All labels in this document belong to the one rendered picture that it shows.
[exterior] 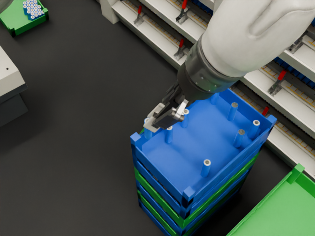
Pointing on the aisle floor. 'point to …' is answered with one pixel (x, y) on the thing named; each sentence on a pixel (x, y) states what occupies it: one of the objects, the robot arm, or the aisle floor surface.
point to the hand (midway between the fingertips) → (157, 117)
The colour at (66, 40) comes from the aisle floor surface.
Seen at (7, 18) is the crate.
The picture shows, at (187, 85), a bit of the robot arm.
